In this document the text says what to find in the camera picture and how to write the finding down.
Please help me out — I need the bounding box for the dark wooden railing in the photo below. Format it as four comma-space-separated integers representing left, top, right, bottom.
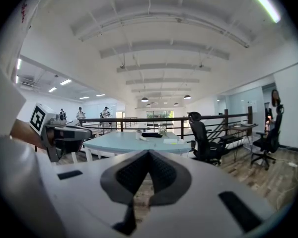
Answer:
78, 106, 254, 136

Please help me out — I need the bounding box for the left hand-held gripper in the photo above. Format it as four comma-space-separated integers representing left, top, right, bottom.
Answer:
29, 103, 93, 163

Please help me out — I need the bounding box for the black high-back office chair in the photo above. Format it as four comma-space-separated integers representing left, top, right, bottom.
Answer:
250, 104, 286, 171

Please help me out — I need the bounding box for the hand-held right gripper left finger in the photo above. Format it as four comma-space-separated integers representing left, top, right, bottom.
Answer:
41, 149, 149, 238

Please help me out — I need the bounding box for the black mesh office chair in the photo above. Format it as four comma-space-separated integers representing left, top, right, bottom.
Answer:
187, 111, 230, 166

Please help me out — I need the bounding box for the wooden desk with metal legs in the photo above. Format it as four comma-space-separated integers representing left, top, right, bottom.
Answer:
223, 123, 259, 162

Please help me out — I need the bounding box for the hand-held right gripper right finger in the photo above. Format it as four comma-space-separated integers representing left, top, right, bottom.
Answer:
136, 149, 276, 238

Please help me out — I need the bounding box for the light blue table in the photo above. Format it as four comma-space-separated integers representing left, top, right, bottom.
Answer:
82, 131, 192, 156

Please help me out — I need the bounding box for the person's left forearm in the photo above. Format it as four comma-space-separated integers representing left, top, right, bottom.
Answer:
9, 119, 46, 150

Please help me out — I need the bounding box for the person's white shirt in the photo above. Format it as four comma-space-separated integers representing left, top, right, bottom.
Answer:
0, 0, 73, 238

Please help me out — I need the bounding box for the ceiling tube light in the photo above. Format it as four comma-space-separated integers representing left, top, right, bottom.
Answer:
246, 0, 282, 24

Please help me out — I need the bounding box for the white cylindrical object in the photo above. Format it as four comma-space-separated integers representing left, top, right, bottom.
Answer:
135, 130, 150, 142

